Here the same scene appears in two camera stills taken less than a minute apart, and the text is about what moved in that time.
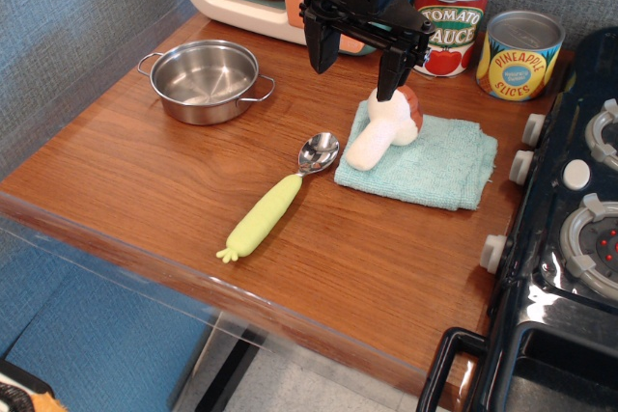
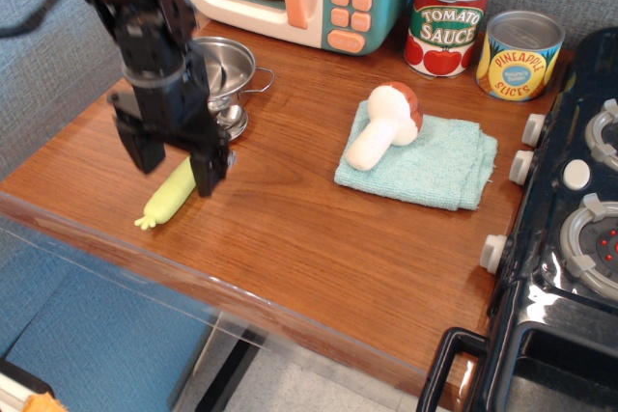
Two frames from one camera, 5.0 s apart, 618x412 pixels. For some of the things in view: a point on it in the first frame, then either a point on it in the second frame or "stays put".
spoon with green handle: [318, 152] to [177, 188]
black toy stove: [551, 341] stays put
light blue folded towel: [446, 165] stays put
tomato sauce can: [456, 5] stays put
